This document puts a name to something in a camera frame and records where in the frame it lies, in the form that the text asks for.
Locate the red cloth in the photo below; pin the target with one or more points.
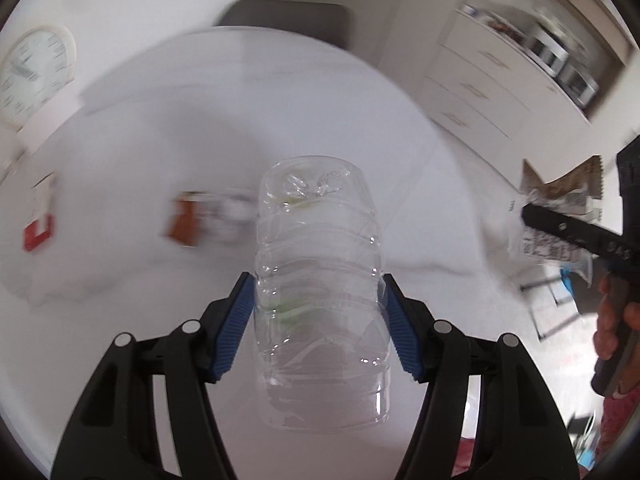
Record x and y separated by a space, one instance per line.
465 460

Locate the silver appliance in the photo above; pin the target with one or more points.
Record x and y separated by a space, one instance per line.
555 67

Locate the round white wall clock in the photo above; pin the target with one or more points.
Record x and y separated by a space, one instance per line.
35 75

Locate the clear plastic bottle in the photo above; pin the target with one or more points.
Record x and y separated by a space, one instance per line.
320 295

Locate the white folded card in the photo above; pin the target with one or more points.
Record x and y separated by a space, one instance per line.
50 127

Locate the black metal frame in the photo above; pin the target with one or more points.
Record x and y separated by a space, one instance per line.
547 305

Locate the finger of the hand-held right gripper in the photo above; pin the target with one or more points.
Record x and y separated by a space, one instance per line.
575 232

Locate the beige drawer cabinet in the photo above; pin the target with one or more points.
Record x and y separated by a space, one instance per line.
500 85

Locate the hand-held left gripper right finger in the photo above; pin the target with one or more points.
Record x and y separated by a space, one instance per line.
400 330

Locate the crumpled white printed paper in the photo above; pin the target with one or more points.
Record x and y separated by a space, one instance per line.
230 216

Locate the grey chair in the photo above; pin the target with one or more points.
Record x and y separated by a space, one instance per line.
285 17

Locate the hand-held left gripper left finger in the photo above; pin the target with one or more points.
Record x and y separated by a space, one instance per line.
235 325

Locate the person's right hand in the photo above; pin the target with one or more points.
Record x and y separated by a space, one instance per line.
612 320

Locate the torn brown wrapper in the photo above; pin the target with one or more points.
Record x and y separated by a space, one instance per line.
184 220

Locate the brown and clear snack wrapper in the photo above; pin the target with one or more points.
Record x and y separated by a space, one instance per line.
555 195

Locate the red and white box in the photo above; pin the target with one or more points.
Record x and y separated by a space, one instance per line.
40 215

